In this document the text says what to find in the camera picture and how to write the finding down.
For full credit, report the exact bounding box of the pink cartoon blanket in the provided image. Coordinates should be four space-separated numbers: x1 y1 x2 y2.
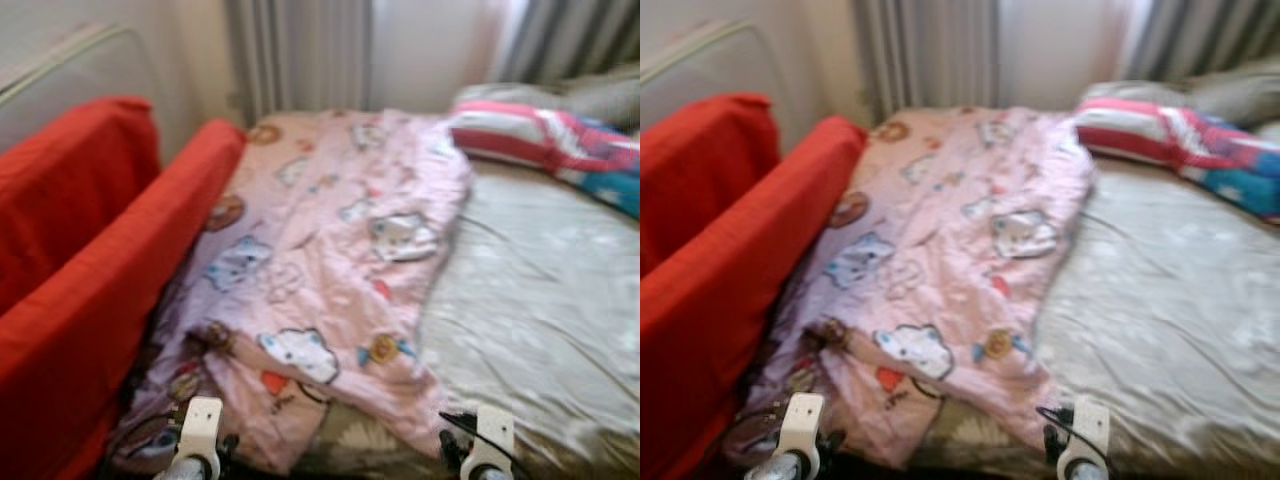
105 108 474 476
725 105 1097 471

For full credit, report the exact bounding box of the grey leaf-pattern bedsheet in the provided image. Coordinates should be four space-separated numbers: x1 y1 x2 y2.
300 160 641 480
915 155 1280 480

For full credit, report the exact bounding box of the red white blue pillow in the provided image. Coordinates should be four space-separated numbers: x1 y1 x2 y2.
448 100 641 217
1073 97 1280 223

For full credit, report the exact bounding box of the grey pillow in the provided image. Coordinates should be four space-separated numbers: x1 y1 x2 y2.
455 68 641 131
1080 63 1280 128

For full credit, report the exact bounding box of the white sheer curtain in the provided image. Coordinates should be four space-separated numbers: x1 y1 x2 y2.
370 0 526 113
998 0 1151 111

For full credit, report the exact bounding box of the grey pleated curtain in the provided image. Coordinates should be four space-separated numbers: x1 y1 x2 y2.
855 0 1003 121
498 0 641 86
225 0 373 123
1125 0 1280 83

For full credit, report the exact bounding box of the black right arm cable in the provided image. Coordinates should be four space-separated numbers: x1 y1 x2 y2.
438 410 531 473
1035 404 1079 435

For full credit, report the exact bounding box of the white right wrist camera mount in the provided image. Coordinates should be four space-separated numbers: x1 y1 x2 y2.
460 405 517 477
1058 400 1113 473

